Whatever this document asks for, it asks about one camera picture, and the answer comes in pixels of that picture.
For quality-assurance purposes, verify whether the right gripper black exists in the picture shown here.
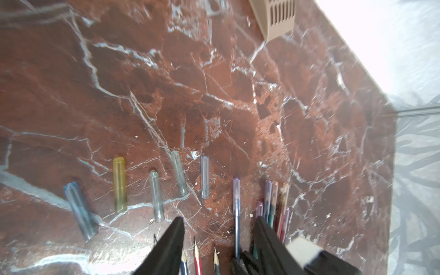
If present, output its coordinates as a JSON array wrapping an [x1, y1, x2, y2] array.
[[231, 237, 362, 275]]

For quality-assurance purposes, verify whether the left gripper left finger black frame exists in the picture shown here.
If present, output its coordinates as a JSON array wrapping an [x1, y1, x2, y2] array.
[[134, 217, 185, 275]]

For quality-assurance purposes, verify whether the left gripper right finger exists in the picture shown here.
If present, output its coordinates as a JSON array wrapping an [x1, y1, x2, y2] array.
[[253, 217, 303, 275]]

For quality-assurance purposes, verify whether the dark blue pencil thin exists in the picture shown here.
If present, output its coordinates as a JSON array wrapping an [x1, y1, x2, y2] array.
[[180, 250, 189, 275]]

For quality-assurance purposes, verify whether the black capped pencil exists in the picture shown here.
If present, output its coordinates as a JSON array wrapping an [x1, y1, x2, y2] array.
[[214, 247, 221, 275]]

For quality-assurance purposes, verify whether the red capped pencil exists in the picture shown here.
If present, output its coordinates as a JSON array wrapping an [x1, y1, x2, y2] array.
[[194, 239, 203, 275]]

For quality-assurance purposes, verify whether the teal capped pencil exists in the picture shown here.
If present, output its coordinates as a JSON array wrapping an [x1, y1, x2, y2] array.
[[252, 201, 264, 260]]

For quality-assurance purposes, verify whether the blue capped pencil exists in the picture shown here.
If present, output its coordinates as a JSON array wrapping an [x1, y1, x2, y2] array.
[[233, 178, 241, 260]]

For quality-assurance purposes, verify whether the blue tinted cap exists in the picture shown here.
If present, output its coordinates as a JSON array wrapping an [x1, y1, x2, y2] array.
[[64, 182, 98, 242]]

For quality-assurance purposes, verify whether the yellow tinted cap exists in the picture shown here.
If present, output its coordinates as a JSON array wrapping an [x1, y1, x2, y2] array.
[[113, 157, 127, 213]]

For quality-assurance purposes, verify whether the clear cap of black pencil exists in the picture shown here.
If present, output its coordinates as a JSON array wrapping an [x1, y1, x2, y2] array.
[[201, 156, 210, 199]]

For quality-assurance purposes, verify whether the maroon capped pencil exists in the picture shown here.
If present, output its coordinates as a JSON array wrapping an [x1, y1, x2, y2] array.
[[280, 208, 290, 244]]

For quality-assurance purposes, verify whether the green capped pencil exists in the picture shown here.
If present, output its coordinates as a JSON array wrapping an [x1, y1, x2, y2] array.
[[268, 181, 278, 229]]

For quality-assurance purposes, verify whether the navy capped pencil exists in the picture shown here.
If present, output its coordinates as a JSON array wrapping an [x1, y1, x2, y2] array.
[[263, 180, 273, 222]]

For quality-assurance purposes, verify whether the brown drain grate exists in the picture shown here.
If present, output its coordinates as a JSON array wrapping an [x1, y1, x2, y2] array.
[[249, 0, 297, 42]]

